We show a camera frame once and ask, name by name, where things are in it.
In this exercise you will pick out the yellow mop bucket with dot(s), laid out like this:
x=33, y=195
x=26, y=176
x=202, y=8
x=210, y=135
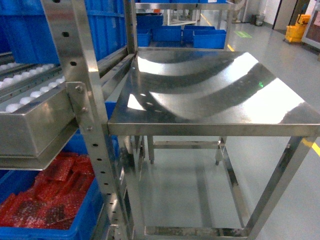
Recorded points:
x=294, y=33

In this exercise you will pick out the stainless steel shelf rack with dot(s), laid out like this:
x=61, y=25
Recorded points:
x=32, y=135

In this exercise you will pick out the background steel trolley rack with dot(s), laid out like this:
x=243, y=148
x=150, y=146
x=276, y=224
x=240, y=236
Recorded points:
x=183, y=35

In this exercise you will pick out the blue bin with red parts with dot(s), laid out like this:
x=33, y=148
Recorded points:
x=16, y=181

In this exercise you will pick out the stainless steel side table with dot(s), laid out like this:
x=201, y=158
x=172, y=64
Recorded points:
x=181, y=99

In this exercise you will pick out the red parts in bin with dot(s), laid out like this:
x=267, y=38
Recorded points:
x=54, y=198

